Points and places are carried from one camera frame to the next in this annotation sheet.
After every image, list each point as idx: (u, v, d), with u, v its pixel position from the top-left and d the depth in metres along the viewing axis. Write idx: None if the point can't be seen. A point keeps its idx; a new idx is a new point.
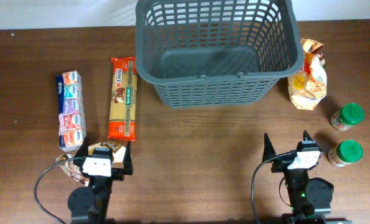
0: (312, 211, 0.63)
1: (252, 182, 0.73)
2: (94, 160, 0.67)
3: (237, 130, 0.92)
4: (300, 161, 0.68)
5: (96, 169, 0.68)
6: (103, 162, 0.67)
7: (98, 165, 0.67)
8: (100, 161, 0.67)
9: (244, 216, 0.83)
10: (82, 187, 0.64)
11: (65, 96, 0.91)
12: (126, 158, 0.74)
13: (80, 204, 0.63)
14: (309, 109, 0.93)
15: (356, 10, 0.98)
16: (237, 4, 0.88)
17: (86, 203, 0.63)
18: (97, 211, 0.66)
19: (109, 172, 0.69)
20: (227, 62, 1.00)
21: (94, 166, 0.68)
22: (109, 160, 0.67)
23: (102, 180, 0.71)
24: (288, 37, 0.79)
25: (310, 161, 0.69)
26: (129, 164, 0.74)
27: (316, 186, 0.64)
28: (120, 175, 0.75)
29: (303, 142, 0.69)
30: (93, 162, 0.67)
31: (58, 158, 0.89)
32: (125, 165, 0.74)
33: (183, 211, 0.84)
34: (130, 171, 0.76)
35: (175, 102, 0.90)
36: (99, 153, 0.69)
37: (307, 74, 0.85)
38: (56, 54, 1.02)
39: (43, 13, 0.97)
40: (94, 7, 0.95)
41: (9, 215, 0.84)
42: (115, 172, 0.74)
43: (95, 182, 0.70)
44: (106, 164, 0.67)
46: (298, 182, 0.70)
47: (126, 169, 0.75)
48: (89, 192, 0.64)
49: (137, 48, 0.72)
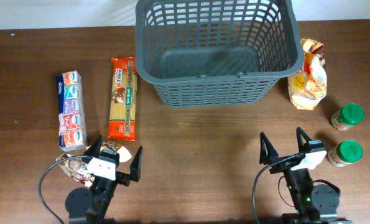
0: (318, 217, 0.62)
1: (254, 182, 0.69)
2: (99, 162, 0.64)
3: (238, 130, 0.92)
4: (309, 162, 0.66)
5: (99, 171, 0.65)
6: (107, 165, 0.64)
7: (102, 168, 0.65)
8: (105, 163, 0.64)
9: (244, 216, 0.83)
10: (80, 188, 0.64)
11: (65, 96, 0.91)
12: (134, 164, 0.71)
13: (78, 205, 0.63)
14: (309, 109, 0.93)
15: (357, 9, 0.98)
16: (237, 4, 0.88)
17: (83, 204, 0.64)
18: (94, 213, 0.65)
19: (114, 175, 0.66)
20: (227, 62, 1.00)
21: (98, 168, 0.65)
22: (114, 163, 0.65)
23: (106, 183, 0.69)
24: (288, 37, 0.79)
25: (318, 162, 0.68)
26: (135, 171, 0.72)
27: (321, 190, 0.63)
28: (125, 180, 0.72)
29: (310, 144, 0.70)
30: (98, 164, 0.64)
31: (58, 157, 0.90)
32: (131, 172, 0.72)
33: (183, 211, 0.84)
34: (137, 178, 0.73)
35: (174, 102, 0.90)
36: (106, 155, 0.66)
37: (307, 74, 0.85)
38: (56, 54, 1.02)
39: (42, 12, 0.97)
40: (94, 7, 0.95)
41: (9, 215, 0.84)
42: (121, 177, 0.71)
43: (98, 183, 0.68)
44: (110, 168, 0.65)
46: (302, 185, 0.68)
47: (132, 175, 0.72)
48: (87, 193, 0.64)
49: (137, 48, 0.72)
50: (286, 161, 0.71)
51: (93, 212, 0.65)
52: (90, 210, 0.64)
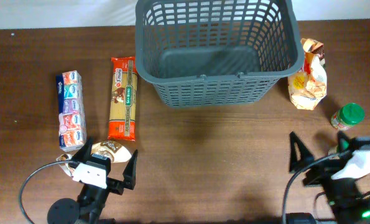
0: None
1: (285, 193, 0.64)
2: (87, 168, 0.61)
3: (238, 130, 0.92)
4: (360, 163, 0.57)
5: (87, 179, 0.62)
6: (97, 172, 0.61)
7: (91, 174, 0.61)
8: (94, 170, 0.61)
9: (244, 216, 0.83)
10: (66, 198, 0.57)
11: (65, 96, 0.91)
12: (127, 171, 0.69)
13: (62, 218, 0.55)
14: (309, 109, 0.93)
15: (357, 9, 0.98)
16: (237, 4, 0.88)
17: (69, 217, 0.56)
18: None
19: (103, 183, 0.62)
20: (227, 62, 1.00)
21: (86, 175, 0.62)
22: (104, 170, 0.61)
23: (96, 192, 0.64)
24: (288, 37, 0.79)
25: None
26: (129, 178, 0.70)
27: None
28: (119, 188, 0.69)
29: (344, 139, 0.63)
30: (86, 171, 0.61)
31: (58, 157, 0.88)
32: (125, 178, 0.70)
33: (183, 211, 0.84)
34: (131, 185, 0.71)
35: (175, 102, 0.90)
36: (94, 160, 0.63)
37: (307, 74, 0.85)
38: (56, 53, 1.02)
39: (42, 12, 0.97)
40: (94, 7, 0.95)
41: (9, 215, 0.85)
42: (113, 184, 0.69)
43: (87, 191, 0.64)
44: (99, 175, 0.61)
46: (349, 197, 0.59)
47: (126, 183, 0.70)
48: (73, 205, 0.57)
49: (137, 49, 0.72)
50: (325, 167, 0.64)
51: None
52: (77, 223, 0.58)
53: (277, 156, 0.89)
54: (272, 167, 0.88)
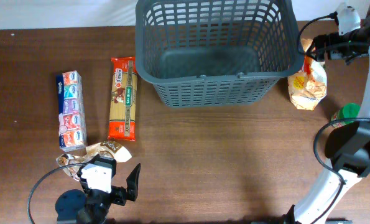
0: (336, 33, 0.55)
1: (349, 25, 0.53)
2: (95, 167, 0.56)
3: (237, 130, 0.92)
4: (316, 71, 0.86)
5: (95, 178, 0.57)
6: (103, 171, 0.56)
7: (98, 173, 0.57)
8: (101, 169, 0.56)
9: (244, 216, 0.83)
10: (73, 189, 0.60)
11: (65, 96, 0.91)
12: (131, 177, 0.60)
13: (69, 206, 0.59)
14: (309, 109, 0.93)
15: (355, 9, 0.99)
16: (237, 4, 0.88)
17: (75, 206, 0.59)
18: (83, 216, 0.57)
19: (109, 183, 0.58)
20: (227, 62, 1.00)
21: (93, 174, 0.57)
22: (110, 169, 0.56)
23: (101, 193, 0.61)
24: (289, 37, 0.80)
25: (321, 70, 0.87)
26: (133, 185, 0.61)
27: None
28: (122, 195, 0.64)
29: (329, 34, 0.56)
30: (94, 170, 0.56)
31: (58, 158, 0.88)
32: (129, 185, 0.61)
33: (183, 211, 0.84)
34: (134, 196, 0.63)
35: (175, 102, 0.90)
36: (103, 159, 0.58)
37: (307, 74, 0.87)
38: (56, 53, 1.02)
39: (43, 12, 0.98)
40: (95, 7, 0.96)
41: (8, 216, 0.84)
42: (117, 188, 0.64)
43: (94, 193, 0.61)
44: (106, 173, 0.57)
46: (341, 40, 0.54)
47: (129, 191, 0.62)
48: (81, 195, 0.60)
49: (138, 49, 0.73)
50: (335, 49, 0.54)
51: (84, 218, 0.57)
52: (82, 214, 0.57)
53: (277, 156, 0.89)
54: (272, 167, 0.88)
